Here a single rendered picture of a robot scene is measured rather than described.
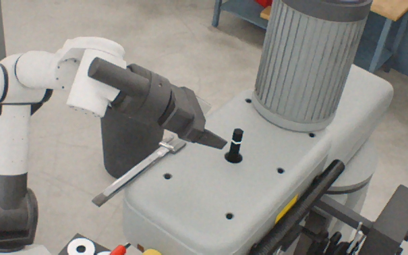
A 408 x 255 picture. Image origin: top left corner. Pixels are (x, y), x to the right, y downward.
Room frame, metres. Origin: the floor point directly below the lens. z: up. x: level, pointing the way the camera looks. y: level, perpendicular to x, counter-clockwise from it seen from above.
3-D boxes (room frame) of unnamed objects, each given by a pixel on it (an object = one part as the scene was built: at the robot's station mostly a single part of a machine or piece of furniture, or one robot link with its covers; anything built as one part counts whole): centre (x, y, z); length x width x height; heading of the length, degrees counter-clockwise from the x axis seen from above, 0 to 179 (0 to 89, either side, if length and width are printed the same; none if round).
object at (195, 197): (0.83, -0.07, 1.81); 0.47 x 0.26 x 0.16; 149
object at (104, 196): (0.73, 0.11, 1.89); 0.24 x 0.04 x 0.01; 150
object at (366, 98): (1.24, -0.32, 1.66); 0.80 x 0.23 x 0.20; 149
